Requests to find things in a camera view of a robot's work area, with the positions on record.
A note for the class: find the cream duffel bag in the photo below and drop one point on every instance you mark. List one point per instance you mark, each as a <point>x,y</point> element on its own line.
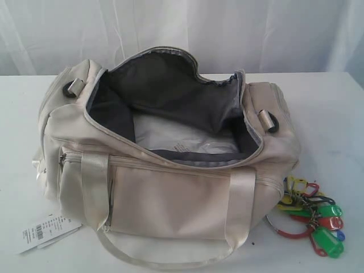
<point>90,164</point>

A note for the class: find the colourful key tag bunch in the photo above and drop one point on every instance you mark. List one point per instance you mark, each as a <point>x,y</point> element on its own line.
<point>305,203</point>

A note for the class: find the clear plastic sheet inside bag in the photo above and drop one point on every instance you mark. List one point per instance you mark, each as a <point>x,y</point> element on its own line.
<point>155,133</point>

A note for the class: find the white paper hang tag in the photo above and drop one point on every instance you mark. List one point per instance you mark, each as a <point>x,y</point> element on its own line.
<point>45,231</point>

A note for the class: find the white backdrop curtain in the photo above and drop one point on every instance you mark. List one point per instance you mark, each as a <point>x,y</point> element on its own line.
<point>43,37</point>

